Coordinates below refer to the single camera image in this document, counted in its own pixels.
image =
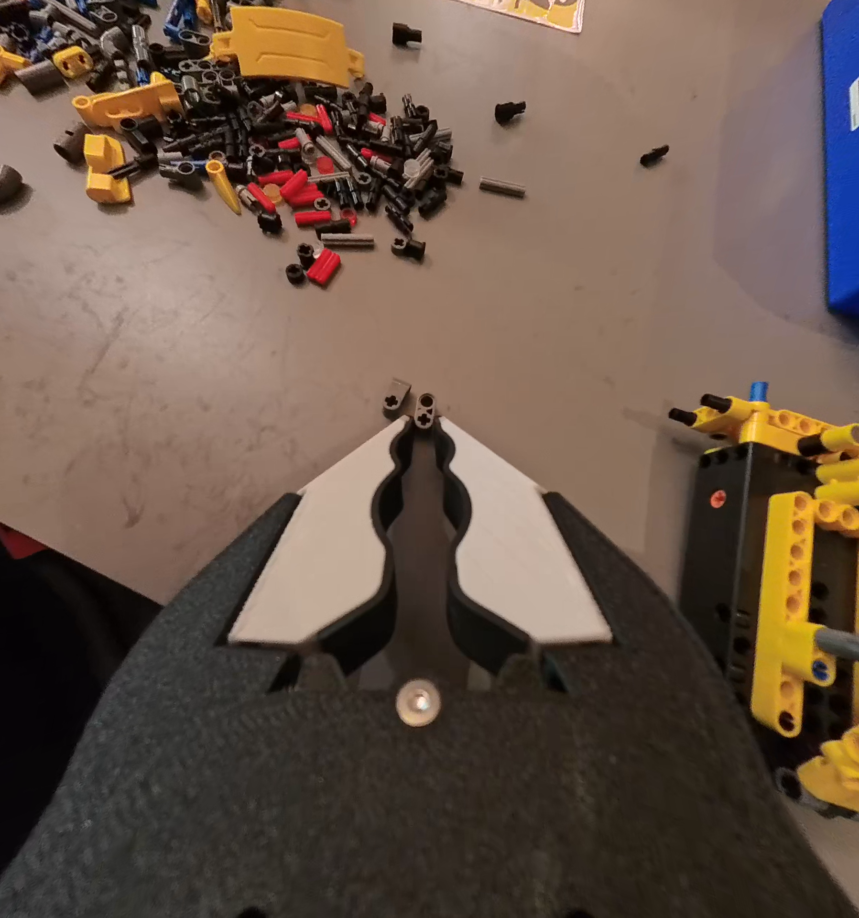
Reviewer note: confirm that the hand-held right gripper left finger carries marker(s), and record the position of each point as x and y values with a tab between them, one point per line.
314	566

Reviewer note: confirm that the red connector piece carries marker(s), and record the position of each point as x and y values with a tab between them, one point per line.
324	267

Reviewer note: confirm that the grey cross-hole connector piece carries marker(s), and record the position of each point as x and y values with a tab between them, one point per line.
397	400

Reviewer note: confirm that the pile of toy building pieces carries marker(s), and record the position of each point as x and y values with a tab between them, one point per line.
257	129

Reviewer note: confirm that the yellow tooth piece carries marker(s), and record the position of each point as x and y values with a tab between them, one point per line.
223	186

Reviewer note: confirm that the large yellow curved panel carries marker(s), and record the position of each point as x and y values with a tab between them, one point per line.
286	43

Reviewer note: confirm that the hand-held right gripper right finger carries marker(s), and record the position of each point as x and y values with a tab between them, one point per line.
522	566

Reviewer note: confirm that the yellow black toy model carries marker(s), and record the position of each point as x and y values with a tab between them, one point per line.
795	574

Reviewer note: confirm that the grey two-hole connector piece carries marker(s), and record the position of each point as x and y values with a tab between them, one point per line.
425	410

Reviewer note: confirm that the black cross-hole connector piece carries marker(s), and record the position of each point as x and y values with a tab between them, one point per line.
409	249

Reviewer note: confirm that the yellow black sticker sheet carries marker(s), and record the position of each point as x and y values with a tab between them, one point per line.
529	11

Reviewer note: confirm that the grey axle rod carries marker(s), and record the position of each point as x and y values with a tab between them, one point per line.
347	242
502	187

